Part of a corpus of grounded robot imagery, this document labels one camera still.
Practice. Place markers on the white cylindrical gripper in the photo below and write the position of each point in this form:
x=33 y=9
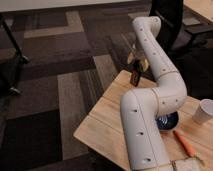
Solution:
x=138 y=54

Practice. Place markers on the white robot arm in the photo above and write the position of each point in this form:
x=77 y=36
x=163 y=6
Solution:
x=140 y=106

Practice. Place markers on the black office chair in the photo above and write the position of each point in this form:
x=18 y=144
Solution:
x=173 y=36

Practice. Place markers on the blue patterned bowl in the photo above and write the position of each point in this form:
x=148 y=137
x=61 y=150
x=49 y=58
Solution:
x=167 y=122

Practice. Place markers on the white paper cup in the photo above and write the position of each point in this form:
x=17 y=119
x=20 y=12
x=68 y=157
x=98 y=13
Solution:
x=204 y=112

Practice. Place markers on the light wooden table corner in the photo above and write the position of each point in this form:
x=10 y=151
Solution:
x=202 y=8

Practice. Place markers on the orange carrot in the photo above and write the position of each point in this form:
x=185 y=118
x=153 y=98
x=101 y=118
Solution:
x=186 y=145

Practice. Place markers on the slice of bread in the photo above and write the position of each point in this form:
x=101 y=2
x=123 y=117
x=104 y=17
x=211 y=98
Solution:
x=188 y=164

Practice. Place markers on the black chair base left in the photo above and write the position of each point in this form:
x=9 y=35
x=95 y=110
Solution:
x=9 y=67

